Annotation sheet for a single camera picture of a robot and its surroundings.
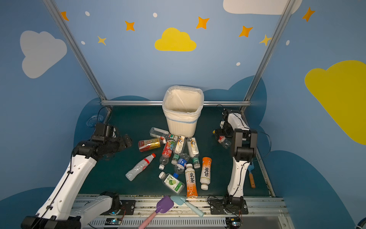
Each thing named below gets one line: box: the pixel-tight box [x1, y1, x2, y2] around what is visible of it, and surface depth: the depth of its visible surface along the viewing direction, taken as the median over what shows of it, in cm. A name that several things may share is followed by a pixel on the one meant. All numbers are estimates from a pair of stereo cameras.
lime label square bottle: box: [158, 171, 185, 195], surface depth 82 cm
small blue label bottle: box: [172, 152, 190, 179], surface depth 88 cm
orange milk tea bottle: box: [184, 163, 199, 199], surface depth 81 cm
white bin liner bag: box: [162, 85, 205, 123], surface depth 96 cm
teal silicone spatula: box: [170, 195, 205, 218], surface depth 77 cm
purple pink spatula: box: [138, 195, 174, 229], surface depth 76 cm
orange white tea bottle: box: [199, 156, 213, 191], surface depth 84 cm
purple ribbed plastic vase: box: [85, 114, 104, 128], surface depth 89 cm
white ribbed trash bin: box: [166, 117, 198, 138], surface depth 95 cm
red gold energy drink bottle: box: [138, 138, 161, 153], surface depth 95 cm
